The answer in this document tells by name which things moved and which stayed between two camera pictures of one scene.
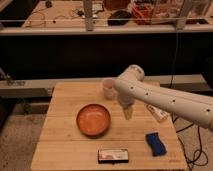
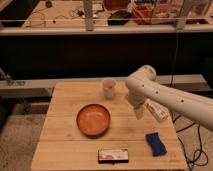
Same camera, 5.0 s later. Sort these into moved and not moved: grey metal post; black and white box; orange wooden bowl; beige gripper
Moved: beige gripper
Not moved: orange wooden bowl; black and white box; grey metal post
